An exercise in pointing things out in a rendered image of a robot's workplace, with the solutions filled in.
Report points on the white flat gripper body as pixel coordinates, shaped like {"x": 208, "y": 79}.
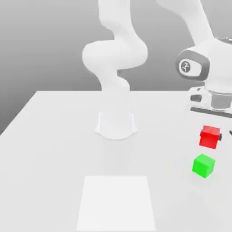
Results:
{"x": 210, "y": 112}

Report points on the small red cube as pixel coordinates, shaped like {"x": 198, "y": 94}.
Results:
{"x": 209, "y": 138}

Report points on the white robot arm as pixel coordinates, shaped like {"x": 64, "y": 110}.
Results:
{"x": 116, "y": 54}

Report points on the small green cube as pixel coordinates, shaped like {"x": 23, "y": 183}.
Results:
{"x": 203, "y": 166}

